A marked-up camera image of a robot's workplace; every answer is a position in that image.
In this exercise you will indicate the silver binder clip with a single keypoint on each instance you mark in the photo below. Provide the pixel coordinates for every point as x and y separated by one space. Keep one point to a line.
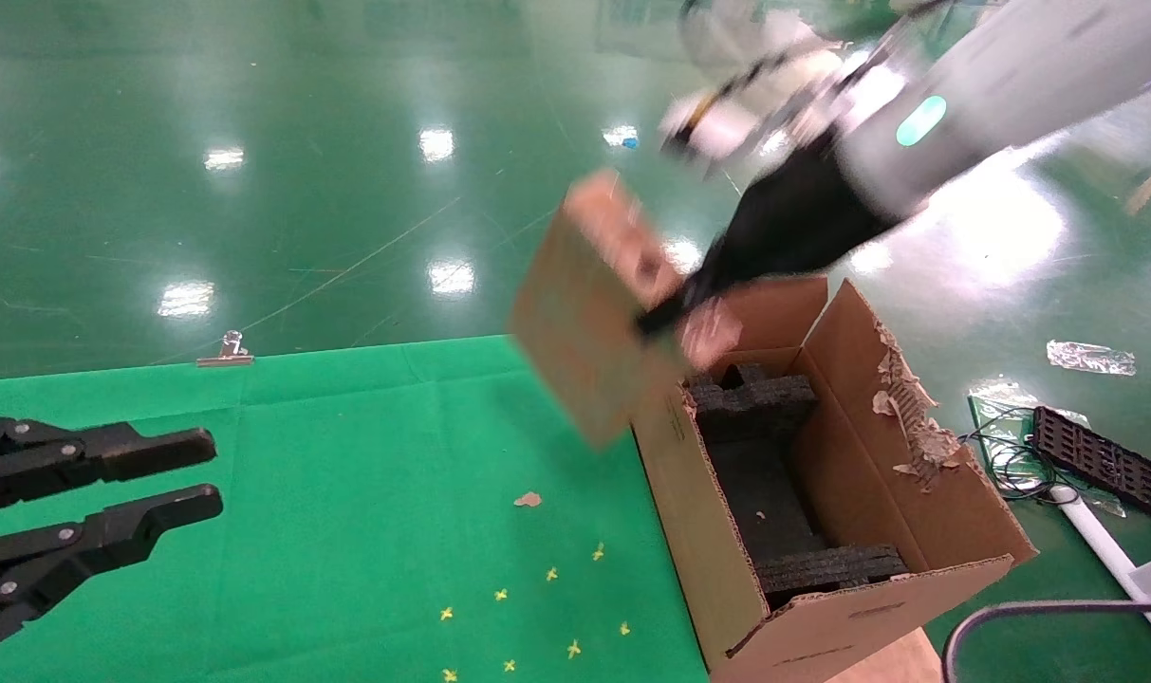
226 353

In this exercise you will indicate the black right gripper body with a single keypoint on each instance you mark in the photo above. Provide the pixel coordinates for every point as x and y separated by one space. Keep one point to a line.
793 228

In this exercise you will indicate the large green table cloth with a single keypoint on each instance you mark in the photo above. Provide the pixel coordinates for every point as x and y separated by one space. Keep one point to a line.
347 474

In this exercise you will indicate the ridged black foam block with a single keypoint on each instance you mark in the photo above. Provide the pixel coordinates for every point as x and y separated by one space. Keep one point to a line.
822 569

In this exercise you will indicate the small brown wooden block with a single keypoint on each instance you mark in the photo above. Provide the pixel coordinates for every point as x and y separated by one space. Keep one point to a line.
584 323

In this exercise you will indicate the white pipe frame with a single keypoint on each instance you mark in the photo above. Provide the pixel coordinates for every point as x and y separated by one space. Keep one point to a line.
1106 550

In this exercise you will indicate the flat black foam liner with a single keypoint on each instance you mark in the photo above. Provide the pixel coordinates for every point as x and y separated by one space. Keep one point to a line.
755 493

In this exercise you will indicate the grey curved metal tube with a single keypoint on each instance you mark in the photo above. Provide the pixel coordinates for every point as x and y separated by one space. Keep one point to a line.
1059 607

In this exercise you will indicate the notched black foam block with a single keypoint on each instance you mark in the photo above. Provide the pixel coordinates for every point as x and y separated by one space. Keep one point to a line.
755 403

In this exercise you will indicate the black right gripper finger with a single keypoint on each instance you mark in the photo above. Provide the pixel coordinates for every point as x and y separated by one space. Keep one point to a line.
675 305

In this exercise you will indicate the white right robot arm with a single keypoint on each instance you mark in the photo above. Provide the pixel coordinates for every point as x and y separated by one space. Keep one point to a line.
1011 76

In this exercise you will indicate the crumpled clear plastic bag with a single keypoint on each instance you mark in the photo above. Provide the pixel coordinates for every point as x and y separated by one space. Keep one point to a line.
1092 358

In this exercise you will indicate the small brown paper scrap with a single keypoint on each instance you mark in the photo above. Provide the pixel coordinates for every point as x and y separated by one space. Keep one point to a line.
528 499

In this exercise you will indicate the large open cardboard carton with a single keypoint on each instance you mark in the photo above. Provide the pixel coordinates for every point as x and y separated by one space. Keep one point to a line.
689 512

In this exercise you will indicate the flat clear plastic bag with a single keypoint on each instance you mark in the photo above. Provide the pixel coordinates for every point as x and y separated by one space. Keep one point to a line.
997 403

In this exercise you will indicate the black grid tray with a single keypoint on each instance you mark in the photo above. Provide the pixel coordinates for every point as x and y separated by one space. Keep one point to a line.
1097 460

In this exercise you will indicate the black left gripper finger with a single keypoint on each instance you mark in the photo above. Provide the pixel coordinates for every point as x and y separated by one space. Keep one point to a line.
139 451
110 541

